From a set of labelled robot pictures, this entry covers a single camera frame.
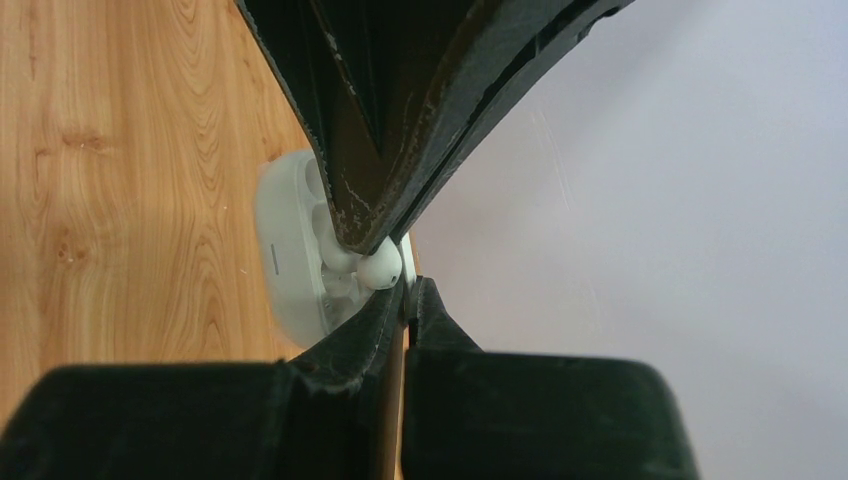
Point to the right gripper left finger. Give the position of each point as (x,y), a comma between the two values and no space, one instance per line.
(329,413)

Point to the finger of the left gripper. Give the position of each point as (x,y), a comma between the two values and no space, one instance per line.
(393,96)

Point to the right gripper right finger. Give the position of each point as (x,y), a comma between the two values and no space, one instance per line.
(473,414)

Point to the white earbud charging case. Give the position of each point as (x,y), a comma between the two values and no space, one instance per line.
(289,188)

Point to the white earbud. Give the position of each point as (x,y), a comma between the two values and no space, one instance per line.
(340,267)

